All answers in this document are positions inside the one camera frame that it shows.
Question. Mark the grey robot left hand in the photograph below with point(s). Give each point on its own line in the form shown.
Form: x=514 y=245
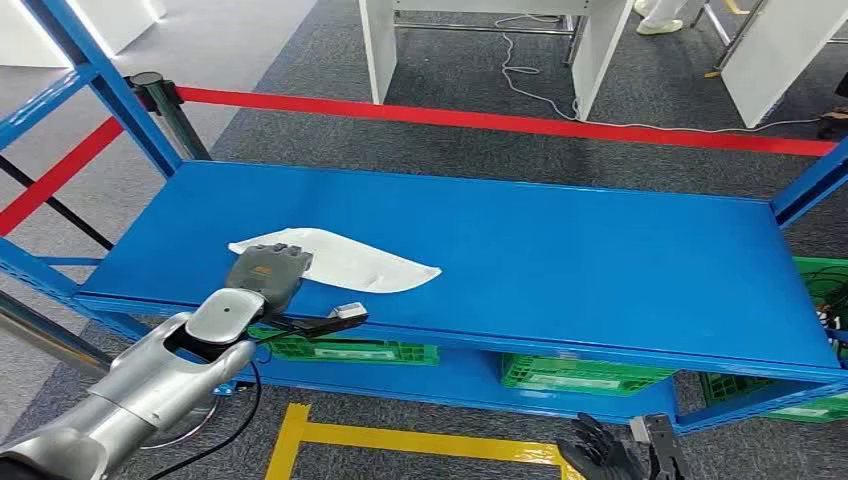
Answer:
x=268 y=272

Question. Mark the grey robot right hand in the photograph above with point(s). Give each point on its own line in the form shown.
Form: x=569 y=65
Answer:
x=599 y=457

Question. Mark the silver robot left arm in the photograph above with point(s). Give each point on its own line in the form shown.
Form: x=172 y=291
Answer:
x=146 y=391

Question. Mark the blue metal shelf rack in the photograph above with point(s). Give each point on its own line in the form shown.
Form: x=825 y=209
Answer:
x=530 y=265

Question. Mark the black barrier belt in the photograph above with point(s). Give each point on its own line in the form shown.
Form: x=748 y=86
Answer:
x=60 y=205

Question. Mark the short red barrier belt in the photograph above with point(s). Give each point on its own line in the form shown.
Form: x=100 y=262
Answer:
x=60 y=175

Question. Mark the long red barrier belt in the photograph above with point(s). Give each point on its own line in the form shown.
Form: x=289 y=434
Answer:
x=464 y=120

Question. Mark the white lit display platform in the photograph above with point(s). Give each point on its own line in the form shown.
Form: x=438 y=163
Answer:
x=112 y=20

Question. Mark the black device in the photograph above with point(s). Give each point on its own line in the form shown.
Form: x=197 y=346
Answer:
x=836 y=112

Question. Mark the person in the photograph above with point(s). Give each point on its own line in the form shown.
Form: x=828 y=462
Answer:
x=659 y=28

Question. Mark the white panel table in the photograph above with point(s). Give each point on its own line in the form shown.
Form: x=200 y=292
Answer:
x=775 y=60

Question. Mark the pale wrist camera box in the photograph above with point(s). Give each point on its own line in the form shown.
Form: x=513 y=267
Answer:
x=349 y=310

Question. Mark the dark-capped stanchion post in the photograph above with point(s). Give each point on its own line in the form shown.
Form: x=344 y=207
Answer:
x=173 y=119

